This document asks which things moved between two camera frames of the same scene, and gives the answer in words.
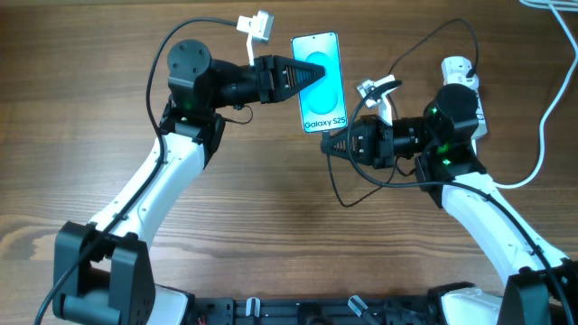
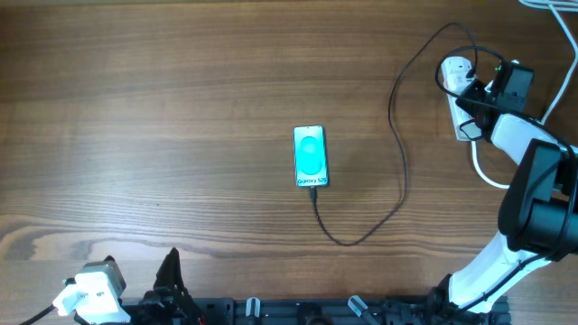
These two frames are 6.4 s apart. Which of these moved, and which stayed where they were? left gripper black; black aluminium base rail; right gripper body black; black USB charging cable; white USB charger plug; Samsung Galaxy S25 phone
Moved: black USB charging cable; right gripper body black; Samsung Galaxy S25 phone; left gripper black
Stayed: black aluminium base rail; white USB charger plug
